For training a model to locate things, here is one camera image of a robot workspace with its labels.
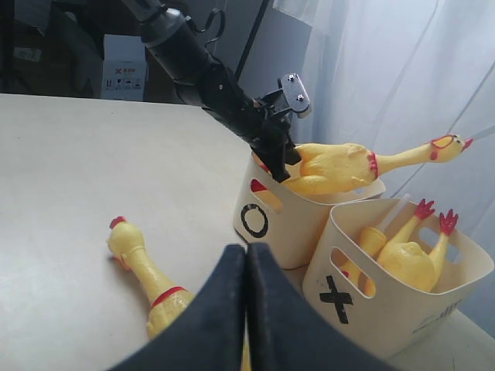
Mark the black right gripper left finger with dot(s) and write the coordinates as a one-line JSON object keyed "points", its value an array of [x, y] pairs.
{"points": [[209, 334]]}

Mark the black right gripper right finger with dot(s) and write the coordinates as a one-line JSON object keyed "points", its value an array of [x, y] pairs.
{"points": [[285, 332]]}

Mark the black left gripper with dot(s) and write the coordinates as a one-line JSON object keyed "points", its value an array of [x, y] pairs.
{"points": [[260, 122]]}

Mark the whole rubber chicken facing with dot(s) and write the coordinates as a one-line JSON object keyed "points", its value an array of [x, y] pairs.
{"points": [[329, 169], [167, 299]]}

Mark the headless yellow rubber chicken body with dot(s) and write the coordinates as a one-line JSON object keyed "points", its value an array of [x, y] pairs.
{"points": [[405, 260]]}

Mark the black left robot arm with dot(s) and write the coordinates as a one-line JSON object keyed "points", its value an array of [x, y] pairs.
{"points": [[170, 37]]}

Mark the cream bin marked X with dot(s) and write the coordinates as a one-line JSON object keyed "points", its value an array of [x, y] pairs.
{"points": [[369, 306]]}

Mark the cream bin marked O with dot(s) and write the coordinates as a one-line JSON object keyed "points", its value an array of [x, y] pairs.
{"points": [[268, 212]]}

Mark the white backdrop curtain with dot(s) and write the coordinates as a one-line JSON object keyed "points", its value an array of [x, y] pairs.
{"points": [[391, 75]]}

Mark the white cardboard box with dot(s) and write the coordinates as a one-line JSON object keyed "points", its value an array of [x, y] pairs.
{"points": [[124, 68]]}

